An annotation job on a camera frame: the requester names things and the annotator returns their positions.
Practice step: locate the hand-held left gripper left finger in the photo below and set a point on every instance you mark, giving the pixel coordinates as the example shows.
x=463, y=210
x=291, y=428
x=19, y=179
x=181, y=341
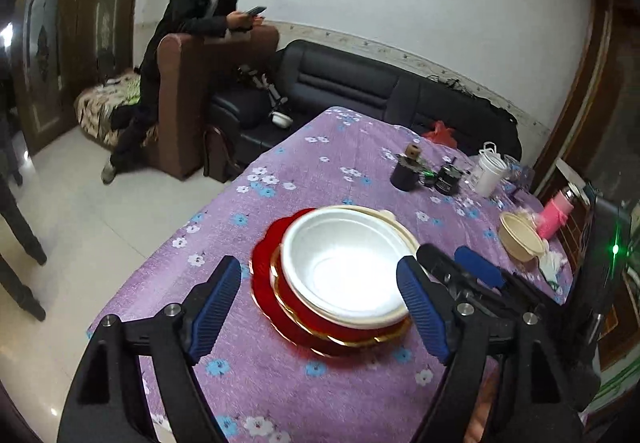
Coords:
x=215, y=308

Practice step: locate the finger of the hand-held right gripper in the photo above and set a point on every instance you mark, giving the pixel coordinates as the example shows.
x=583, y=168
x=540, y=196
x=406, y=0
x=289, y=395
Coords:
x=477, y=265
x=440, y=265

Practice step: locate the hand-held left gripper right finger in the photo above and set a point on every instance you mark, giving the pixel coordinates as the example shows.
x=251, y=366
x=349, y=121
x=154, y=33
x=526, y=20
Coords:
x=422, y=313

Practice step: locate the large red scalloped plate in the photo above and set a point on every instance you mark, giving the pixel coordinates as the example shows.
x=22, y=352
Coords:
x=262, y=273

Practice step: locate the large white bowl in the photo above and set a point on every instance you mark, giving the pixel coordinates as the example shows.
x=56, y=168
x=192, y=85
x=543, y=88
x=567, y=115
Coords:
x=345, y=268

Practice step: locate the red gold-rimmed plate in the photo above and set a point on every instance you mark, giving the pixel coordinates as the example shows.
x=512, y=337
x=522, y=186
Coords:
x=320, y=329

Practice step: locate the white tissue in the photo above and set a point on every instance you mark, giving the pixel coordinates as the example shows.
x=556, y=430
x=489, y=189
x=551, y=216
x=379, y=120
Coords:
x=552, y=268

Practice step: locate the pink bottle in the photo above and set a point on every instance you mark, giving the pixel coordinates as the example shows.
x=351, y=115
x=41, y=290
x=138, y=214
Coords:
x=557, y=213

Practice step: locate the small black jar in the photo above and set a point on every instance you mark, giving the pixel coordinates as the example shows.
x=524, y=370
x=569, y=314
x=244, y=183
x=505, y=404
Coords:
x=448, y=180

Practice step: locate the black cup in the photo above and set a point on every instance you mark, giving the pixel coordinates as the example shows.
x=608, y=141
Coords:
x=405, y=175

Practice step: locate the red plastic bag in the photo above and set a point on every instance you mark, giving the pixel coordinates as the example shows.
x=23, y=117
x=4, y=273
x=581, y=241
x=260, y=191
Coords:
x=442, y=133

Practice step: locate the brown bag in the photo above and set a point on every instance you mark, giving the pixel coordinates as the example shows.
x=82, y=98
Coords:
x=220, y=155

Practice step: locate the purple floral tablecloth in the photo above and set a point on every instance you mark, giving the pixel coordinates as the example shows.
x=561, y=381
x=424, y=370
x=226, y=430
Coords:
x=325, y=163

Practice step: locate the black leather sofa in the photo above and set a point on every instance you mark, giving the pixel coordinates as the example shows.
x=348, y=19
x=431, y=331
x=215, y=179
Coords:
x=350, y=78

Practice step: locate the brown armchair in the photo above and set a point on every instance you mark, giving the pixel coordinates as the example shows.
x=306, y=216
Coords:
x=185, y=98

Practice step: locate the black and white device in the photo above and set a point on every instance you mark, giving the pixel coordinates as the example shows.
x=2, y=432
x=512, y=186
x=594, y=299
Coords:
x=272, y=95

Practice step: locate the floral cushion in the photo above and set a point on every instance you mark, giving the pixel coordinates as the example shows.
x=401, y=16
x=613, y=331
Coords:
x=95, y=108

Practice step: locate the wooden door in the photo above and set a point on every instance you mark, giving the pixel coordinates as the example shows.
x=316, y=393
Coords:
x=45, y=48

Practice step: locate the wooden door frame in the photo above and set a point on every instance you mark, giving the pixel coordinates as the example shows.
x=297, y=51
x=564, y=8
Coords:
x=585, y=88

